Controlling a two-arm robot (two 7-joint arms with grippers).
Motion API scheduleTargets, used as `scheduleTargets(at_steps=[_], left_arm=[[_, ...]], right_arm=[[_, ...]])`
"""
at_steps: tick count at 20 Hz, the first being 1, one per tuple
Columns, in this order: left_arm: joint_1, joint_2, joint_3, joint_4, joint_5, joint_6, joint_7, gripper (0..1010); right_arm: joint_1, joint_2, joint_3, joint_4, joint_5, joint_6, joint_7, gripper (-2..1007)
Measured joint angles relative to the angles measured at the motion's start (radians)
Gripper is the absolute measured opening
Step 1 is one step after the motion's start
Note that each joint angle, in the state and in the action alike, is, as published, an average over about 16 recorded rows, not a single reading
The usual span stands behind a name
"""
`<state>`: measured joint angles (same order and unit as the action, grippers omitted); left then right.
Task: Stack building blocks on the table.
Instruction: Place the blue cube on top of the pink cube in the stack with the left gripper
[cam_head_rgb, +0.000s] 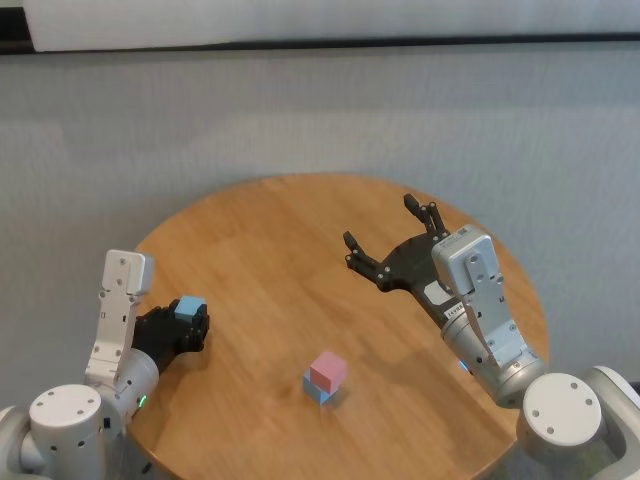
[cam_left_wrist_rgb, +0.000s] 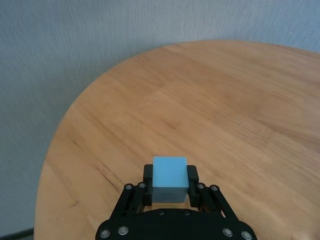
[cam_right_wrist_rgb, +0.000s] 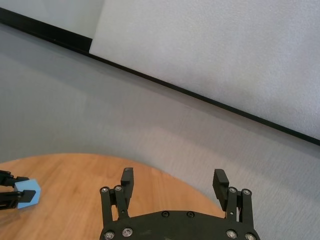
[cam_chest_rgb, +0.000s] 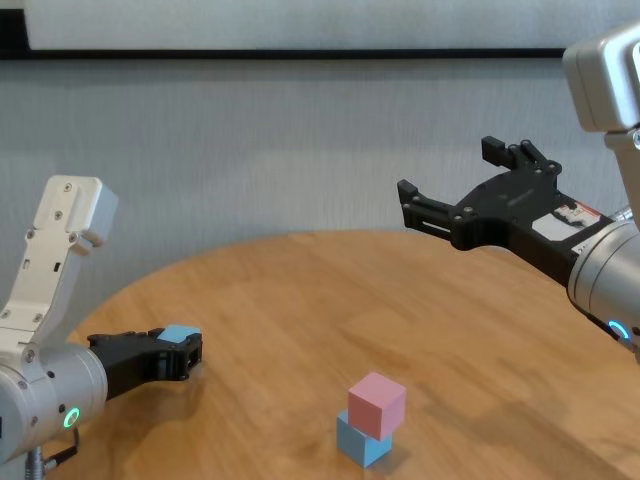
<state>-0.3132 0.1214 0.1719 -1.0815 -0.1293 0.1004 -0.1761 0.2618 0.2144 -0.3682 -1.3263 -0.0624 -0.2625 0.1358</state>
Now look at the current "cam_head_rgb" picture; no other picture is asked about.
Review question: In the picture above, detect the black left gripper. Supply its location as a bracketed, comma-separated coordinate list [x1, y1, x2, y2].
[130, 298, 212, 372]

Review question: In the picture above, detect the black horizontal trim strip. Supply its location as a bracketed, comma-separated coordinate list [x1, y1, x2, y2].
[0, 32, 640, 57]

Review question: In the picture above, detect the white wall panel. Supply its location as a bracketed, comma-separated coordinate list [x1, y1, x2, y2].
[22, 0, 640, 53]

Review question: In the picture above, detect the pink cube block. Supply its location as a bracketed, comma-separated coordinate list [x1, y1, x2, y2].
[308, 350, 349, 393]

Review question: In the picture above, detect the blue cube block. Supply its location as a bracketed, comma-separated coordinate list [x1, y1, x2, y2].
[302, 374, 346, 407]
[174, 295, 207, 324]

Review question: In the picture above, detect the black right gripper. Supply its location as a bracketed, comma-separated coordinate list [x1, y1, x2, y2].
[343, 193, 469, 331]

